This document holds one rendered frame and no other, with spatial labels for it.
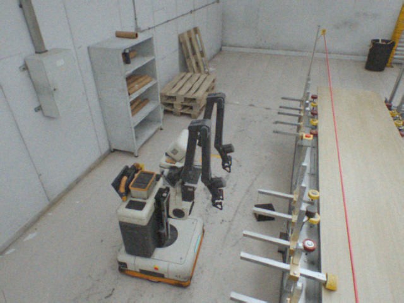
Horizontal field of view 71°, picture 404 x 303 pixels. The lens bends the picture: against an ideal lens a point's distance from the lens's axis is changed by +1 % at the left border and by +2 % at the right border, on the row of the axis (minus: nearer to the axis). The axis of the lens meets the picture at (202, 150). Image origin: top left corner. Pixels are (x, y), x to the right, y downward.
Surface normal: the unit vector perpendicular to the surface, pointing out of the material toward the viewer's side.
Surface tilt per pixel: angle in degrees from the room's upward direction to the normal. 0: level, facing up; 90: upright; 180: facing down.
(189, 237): 0
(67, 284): 0
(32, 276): 0
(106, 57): 90
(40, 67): 90
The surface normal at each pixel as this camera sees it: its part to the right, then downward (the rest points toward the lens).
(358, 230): 0.00, -0.83
